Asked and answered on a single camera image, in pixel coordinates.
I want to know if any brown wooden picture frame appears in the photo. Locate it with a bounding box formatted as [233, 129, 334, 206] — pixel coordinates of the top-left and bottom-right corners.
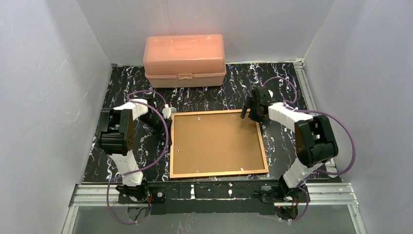
[169, 109, 270, 179]

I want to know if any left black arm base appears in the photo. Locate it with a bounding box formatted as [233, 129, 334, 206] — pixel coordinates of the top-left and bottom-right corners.
[115, 185, 166, 204]

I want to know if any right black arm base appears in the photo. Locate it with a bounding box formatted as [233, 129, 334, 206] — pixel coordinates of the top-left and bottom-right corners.
[257, 185, 308, 203]

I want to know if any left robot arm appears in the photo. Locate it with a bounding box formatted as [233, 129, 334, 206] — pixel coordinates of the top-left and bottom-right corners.
[97, 98, 177, 187]

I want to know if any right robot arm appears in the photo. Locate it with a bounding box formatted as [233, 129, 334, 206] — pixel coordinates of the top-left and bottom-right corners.
[241, 87, 338, 190]

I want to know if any pink plastic storage box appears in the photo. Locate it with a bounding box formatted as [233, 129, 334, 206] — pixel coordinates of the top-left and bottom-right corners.
[143, 34, 226, 88]

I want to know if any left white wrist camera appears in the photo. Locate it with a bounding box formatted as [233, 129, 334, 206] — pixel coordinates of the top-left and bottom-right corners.
[162, 104, 177, 119]

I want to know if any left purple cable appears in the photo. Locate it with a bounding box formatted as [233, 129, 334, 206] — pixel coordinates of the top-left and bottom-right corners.
[106, 90, 170, 226]

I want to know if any aluminium front rail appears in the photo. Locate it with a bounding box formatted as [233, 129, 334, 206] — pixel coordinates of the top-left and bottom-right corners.
[70, 181, 359, 206]

